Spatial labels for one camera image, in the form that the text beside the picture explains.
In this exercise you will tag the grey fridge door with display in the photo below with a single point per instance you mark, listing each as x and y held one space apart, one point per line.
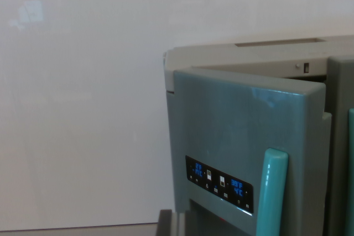
235 122

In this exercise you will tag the plain grey fridge door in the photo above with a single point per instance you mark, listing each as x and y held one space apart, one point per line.
338 95

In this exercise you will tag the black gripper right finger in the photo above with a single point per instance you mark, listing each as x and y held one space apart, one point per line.
186 225

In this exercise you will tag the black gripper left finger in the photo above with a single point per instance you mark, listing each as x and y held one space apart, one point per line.
164 223

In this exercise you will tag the beige toy fridge cabinet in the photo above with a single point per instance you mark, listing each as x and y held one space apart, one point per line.
249 55

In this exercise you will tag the black control panel blue digits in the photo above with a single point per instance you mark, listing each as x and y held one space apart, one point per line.
218 172

